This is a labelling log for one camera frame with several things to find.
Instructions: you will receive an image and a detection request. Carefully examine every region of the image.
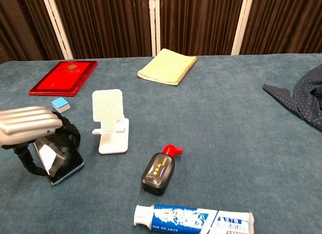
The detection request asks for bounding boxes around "black smartphone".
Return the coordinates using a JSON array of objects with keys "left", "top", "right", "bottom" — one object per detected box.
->
[{"left": 33, "top": 135, "right": 85, "bottom": 186}]

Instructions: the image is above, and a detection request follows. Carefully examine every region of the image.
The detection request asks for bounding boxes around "small blue and white cube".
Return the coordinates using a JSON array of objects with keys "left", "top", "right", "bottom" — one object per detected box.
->
[{"left": 51, "top": 97, "right": 71, "bottom": 114}]

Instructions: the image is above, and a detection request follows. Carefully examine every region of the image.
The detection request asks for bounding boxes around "white screen frame post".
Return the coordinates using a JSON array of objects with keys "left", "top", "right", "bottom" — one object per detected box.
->
[
  {"left": 148, "top": 0, "right": 161, "bottom": 57},
  {"left": 41, "top": 0, "right": 74, "bottom": 60},
  {"left": 230, "top": 0, "right": 255, "bottom": 55}
]

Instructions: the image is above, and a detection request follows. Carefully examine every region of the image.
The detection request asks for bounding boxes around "blue table mat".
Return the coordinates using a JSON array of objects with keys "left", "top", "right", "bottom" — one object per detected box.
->
[{"left": 0, "top": 52, "right": 322, "bottom": 234}]

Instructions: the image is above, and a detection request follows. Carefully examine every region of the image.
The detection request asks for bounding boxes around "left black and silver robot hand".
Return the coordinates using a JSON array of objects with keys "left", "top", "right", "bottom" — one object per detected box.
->
[{"left": 0, "top": 105, "right": 82, "bottom": 177}]

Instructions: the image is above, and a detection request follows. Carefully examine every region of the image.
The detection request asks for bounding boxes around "black ink bottle red cap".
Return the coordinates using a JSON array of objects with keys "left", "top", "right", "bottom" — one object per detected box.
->
[{"left": 140, "top": 144, "right": 184, "bottom": 196}]

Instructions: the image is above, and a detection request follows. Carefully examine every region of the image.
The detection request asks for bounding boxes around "red certificate book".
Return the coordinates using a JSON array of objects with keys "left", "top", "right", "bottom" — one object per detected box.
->
[{"left": 28, "top": 60, "right": 99, "bottom": 97}]

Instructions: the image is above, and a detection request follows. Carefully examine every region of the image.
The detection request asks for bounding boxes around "blue and white toothpaste tube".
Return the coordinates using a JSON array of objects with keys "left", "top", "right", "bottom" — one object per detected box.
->
[{"left": 133, "top": 204, "right": 255, "bottom": 234}]

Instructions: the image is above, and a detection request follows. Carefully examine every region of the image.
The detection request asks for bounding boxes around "navy polka-dot cloth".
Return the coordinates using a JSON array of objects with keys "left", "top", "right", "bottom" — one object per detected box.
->
[{"left": 262, "top": 63, "right": 322, "bottom": 133}]

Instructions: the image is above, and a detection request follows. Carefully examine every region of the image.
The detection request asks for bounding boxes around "pale yellow spiral notebook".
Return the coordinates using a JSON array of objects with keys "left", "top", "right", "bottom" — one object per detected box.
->
[{"left": 137, "top": 48, "right": 198, "bottom": 86}]

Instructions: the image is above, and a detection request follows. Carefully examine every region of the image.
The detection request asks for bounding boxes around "white phone stand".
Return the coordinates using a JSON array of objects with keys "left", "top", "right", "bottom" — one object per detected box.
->
[{"left": 92, "top": 89, "right": 130, "bottom": 154}]

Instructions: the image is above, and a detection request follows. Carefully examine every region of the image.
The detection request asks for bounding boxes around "dark brown pleated curtain panel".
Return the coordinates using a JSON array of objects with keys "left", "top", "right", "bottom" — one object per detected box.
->
[
  {"left": 159, "top": 0, "right": 245, "bottom": 56},
  {"left": 0, "top": 0, "right": 64, "bottom": 64},
  {"left": 239, "top": 0, "right": 322, "bottom": 55},
  {"left": 51, "top": 0, "right": 153, "bottom": 60}
]

